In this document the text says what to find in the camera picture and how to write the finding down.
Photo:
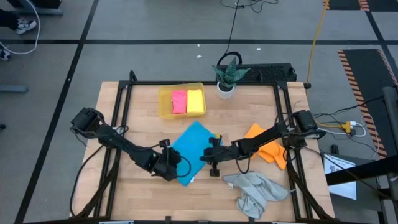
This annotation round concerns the black metal table frame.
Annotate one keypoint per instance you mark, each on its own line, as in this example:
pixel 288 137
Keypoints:
pixel 143 83

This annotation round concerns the small black box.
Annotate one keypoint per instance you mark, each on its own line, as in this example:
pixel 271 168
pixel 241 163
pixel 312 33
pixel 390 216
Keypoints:
pixel 335 149

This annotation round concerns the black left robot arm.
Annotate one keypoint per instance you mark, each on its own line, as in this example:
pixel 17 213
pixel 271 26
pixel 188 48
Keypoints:
pixel 124 146

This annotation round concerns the shoe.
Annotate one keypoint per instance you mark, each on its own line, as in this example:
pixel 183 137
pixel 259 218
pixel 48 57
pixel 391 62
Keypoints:
pixel 4 55
pixel 26 25

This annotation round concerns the yellow power splitter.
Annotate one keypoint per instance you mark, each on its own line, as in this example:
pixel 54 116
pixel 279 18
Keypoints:
pixel 343 126

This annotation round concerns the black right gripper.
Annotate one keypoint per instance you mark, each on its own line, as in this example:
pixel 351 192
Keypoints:
pixel 225 152

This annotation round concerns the yellow microfiber towel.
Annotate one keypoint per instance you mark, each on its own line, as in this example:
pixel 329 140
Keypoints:
pixel 195 101

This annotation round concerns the grey microfiber towel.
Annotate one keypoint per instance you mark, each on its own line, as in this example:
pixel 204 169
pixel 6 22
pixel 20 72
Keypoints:
pixel 258 193

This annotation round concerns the black perforated box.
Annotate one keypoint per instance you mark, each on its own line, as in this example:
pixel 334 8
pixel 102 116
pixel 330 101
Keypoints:
pixel 267 73

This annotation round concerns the blue microfiber towel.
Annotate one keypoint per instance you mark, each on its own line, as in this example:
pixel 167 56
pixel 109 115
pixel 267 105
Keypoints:
pixel 192 143

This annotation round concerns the pink microfiber towel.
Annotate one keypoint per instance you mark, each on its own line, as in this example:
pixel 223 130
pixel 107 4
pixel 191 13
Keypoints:
pixel 179 102

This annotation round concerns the grey floor bar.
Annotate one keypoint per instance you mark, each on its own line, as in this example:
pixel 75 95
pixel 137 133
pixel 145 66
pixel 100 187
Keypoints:
pixel 12 89

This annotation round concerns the black hazard-striped floor mat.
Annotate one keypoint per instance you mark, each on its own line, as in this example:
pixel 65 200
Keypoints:
pixel 345 3
pixel 370 77

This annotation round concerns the dark furniture base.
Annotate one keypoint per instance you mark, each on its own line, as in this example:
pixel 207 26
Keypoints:
pixel 37 3

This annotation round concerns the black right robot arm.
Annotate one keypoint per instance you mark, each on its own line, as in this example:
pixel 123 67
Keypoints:
pixel 264 138

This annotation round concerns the orange microfiber towel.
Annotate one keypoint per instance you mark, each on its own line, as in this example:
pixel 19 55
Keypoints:
pixel 273 154

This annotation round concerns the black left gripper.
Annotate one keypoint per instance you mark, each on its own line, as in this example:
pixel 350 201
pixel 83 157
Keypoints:
pixel 168 165

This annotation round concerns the snake plant in white pot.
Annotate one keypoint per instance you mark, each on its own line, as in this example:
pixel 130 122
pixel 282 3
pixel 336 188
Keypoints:
pixel 226 90

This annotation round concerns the white power adapter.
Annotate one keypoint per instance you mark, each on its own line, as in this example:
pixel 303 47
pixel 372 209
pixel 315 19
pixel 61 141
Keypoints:
pixel 353 123

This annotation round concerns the person's leg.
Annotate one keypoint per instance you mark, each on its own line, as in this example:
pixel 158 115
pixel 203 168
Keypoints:
pixel 7 19

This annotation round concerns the yellow translucent plastic bin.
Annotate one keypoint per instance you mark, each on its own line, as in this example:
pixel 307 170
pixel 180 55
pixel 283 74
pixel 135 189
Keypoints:
pixel 164 105

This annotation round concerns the white paper sheet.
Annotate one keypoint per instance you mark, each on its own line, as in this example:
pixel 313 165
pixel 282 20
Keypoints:
pixel 343 190

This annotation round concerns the grey metal post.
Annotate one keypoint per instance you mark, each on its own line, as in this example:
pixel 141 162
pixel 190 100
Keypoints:
pixel 391 105

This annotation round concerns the black metal beam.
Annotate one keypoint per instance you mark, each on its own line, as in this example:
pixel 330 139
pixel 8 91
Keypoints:
pixel 367 169

